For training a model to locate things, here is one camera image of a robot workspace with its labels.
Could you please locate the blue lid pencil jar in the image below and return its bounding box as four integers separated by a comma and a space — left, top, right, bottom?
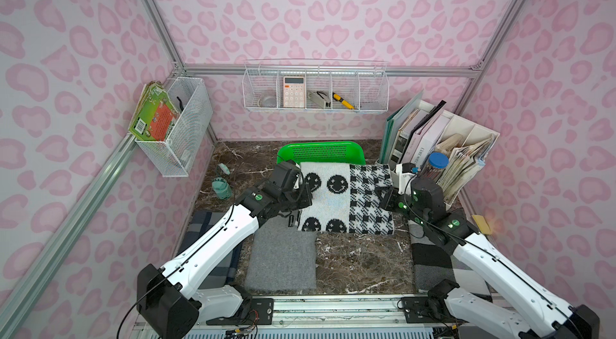
420, 152, 449, 183

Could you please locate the white wire side basket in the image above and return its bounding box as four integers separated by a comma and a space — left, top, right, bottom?
132, 77, 213, 178

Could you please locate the green plastic basket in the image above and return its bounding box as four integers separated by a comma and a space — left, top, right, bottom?
277, 141, 366, 165

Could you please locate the green binder folder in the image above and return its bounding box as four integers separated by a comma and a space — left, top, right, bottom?
379, 90, 424, 164

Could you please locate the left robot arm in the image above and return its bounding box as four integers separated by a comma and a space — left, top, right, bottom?
136, 160, 312, 338

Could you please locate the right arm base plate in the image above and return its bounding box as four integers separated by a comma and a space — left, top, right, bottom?
396, 296, 455, 324

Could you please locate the dark blue plaid scarf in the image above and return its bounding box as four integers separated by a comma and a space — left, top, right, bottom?
175, 210, 244, 289

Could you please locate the silver stapler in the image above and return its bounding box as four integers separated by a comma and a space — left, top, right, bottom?
307, 90, 331, 109

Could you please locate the white wire wall shelf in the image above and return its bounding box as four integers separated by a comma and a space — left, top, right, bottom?
242, 60, 389, 113

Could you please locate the green red booklet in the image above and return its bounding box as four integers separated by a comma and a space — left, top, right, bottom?
128, 81, 180, 142

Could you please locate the black white smiley scarf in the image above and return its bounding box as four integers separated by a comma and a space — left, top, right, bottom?
298, 162, 395, 236

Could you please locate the white file organizer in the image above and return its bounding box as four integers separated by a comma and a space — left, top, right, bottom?
385, 100, 500, 208

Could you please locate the pink white book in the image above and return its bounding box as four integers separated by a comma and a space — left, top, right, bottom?
403, 115, 451, 167

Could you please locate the yellow sticky note pad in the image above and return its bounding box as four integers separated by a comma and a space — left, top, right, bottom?
472, 215, 492, 236

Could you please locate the grey fuzzy scarf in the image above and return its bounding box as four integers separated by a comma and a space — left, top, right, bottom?
244, 217, 317, 294

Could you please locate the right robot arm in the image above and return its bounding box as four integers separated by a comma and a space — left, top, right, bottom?
375, 177, 600, 338

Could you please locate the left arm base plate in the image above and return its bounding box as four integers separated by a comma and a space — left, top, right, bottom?
206, 297, 274, 326

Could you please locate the grey black checked scarf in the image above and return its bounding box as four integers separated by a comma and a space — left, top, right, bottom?
408, 221, 492, 301

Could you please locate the pink white calculator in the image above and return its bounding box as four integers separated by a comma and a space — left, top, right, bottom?
282, 75, 306, 109

